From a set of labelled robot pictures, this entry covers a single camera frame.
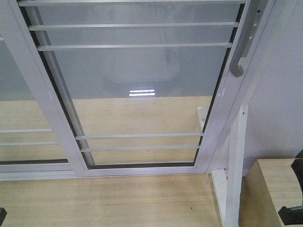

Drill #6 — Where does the grey door handle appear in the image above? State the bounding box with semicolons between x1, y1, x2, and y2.
229;0;260;78

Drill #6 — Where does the plywood box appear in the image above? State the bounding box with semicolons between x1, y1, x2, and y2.
239;159;302;227

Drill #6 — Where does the white sliding glass door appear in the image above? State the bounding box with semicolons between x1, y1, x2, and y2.
0;0;274;172

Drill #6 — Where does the wooden base platform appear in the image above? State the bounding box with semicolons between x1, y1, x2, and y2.
0;96;223;227

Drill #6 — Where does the white fixed door frame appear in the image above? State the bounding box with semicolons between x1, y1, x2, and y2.
0;0;303;182

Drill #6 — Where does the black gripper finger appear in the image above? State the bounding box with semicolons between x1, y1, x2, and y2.
0;208;7;225
278;206;303;225
291;158;303;192

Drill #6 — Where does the green cushion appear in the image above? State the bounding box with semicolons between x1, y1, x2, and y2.
295;149;303;158

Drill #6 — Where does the white diagonal support bracket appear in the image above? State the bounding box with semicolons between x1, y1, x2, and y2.
211;104;249;227

